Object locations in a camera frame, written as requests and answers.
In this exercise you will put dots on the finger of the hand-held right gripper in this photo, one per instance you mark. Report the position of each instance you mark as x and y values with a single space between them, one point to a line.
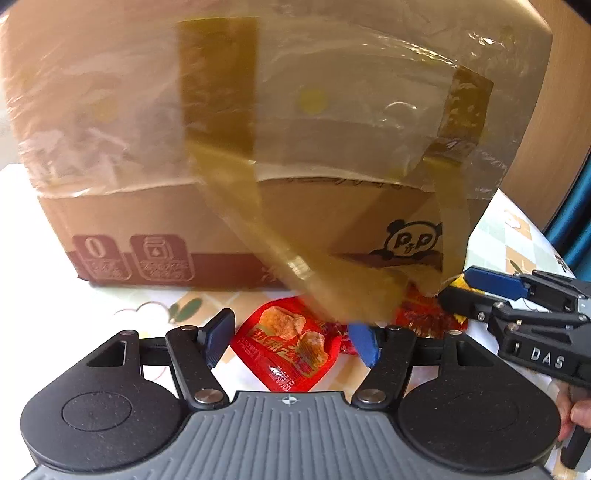
494 280
466 302

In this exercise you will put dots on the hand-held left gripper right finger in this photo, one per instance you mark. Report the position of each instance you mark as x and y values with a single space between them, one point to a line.
367 346

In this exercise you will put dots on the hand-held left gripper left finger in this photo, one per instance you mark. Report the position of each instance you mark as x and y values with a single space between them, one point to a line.
220 330

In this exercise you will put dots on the yellow snack packet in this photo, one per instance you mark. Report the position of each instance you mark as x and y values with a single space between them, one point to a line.
458 280

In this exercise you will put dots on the red snack packet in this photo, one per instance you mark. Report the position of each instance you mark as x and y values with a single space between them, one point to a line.
425 318
277 341

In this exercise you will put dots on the brown cardboard box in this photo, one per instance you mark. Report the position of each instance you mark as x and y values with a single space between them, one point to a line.
138 217

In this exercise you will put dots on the clear plastic bag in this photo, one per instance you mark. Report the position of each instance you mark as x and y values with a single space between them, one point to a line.
323 138

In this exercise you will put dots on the person's right hand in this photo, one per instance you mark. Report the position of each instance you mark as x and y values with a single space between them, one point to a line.
582 414

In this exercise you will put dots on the blue fabric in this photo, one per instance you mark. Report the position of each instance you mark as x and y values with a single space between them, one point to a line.
577 221

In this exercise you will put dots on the wooden headboard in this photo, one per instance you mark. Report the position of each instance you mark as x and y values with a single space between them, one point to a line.
563 115

